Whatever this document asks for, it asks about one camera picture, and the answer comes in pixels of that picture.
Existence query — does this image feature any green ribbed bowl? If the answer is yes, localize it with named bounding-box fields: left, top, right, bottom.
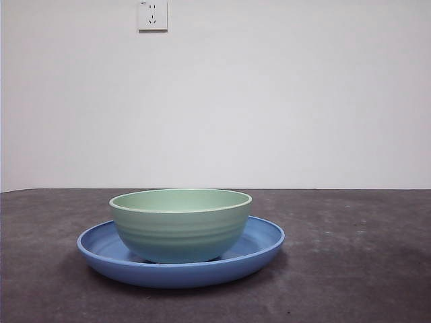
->
left=108, top=188, right=253, bottom=264

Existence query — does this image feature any blue round plate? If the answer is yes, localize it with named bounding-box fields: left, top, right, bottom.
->
left=76, top=215, right=286, bottom=289

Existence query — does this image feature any white wall socket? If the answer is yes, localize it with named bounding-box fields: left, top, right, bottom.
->
left=137, top=0, right=169, bottom=34

